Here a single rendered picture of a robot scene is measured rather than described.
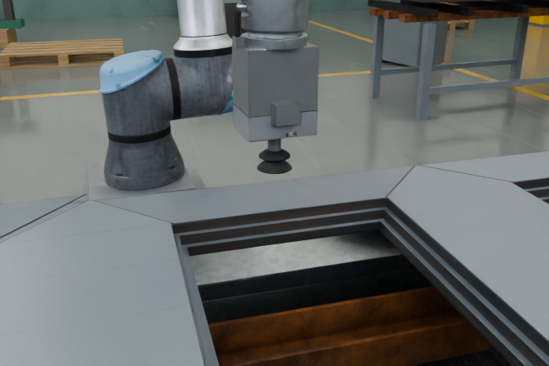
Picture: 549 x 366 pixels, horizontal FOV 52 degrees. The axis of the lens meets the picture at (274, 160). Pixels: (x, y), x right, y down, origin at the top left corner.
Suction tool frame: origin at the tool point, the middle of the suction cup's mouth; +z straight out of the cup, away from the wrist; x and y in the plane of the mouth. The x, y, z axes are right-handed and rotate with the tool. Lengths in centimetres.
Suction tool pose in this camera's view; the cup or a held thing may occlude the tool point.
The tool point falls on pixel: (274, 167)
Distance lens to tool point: 69.7
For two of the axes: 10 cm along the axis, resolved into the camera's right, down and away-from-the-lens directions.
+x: -3.4, -3.3, 8.8
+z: 0.0, 9.4, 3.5
